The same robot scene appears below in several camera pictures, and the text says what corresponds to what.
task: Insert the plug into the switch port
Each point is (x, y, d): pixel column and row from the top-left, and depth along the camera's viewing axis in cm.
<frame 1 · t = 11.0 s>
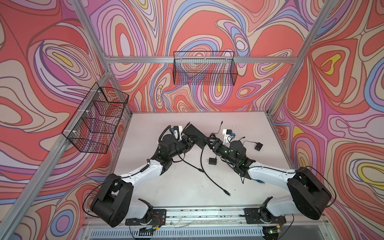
left hand: (201, 138, 76), fingers open
right hand: (205, 143, 80), fingers open
black power adapter: (258, 145, 101), point 2 cm above the table

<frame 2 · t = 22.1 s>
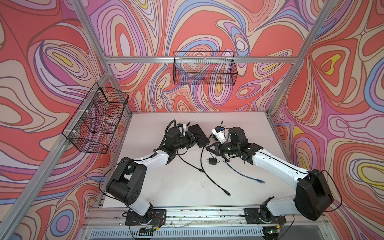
left hand: (203, 135, 81), fingers open
right hand: (208, 151, 80), fingers closed
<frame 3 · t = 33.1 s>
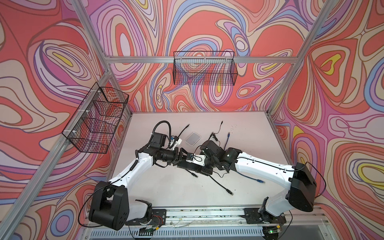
left hand: (190, 159, 76), fingers open
right hand: (200, 166, 79), fingers open
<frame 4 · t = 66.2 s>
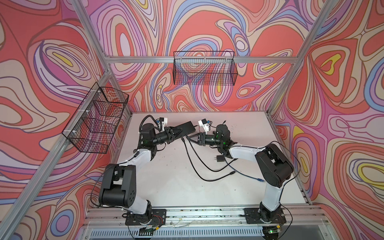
left hand: (184, 132, 80), fingers open
right hand: (189, 141, 81), fingers closed
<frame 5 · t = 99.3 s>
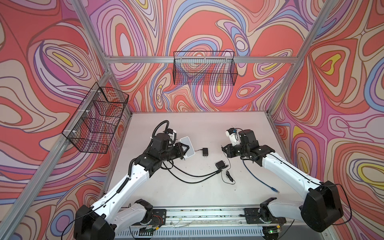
left hand: (190, 147, 75), fingers closed
right hand: (224, 152, 83), fingers closed
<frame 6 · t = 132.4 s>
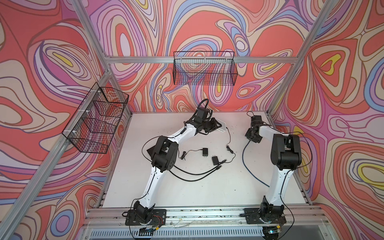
left hand: (223, 124, 94), fingers closed
right hand: (252, 139, 104), fingers open
